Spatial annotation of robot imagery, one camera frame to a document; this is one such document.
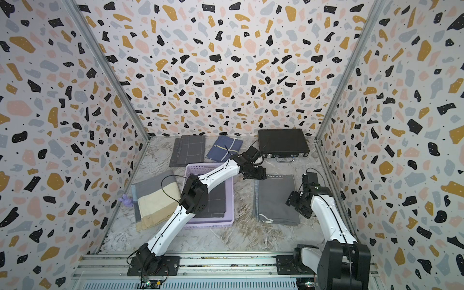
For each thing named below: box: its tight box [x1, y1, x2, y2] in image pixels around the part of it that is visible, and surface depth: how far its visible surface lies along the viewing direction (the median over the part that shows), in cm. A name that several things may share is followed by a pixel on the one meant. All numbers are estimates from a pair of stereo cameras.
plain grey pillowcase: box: [253, 174, 300, 226], surface depth 94 cm
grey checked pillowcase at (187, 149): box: [169, 134, 207, 168], surface depth 115 cm
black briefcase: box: [257, 128, 310, 163], surface depth 122 cm
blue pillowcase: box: [205, 135, 244, 163], surface depth 119 cm
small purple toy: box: [118, 193, 134, 207], surface depth 89 cm
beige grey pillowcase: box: [131, 169, 182, 232], surface depth 92 cm
